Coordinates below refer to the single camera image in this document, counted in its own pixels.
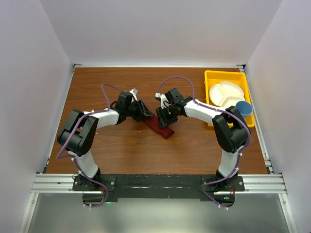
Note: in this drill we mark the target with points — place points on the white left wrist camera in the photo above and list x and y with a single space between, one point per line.
134 92

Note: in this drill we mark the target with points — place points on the blue plastic cup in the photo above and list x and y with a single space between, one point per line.
245 108

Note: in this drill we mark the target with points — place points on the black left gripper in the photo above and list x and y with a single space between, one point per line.
143 112

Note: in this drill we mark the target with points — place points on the dark red cloth napkin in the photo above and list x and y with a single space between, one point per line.
153 124

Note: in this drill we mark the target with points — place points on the aluminium frame rail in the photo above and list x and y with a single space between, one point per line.
64 183

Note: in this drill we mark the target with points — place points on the white divided plate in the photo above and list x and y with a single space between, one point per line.
225 94

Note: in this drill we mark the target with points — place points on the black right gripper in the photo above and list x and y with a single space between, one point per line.
164 121

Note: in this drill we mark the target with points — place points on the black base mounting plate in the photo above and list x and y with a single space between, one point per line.
225 197

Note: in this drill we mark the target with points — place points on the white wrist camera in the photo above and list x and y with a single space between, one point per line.
134 92
164 103

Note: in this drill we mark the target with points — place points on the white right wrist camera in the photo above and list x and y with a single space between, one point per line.
164 103

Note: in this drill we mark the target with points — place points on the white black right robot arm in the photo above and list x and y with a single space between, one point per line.
231 131

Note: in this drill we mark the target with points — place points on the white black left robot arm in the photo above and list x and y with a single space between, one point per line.
77 135

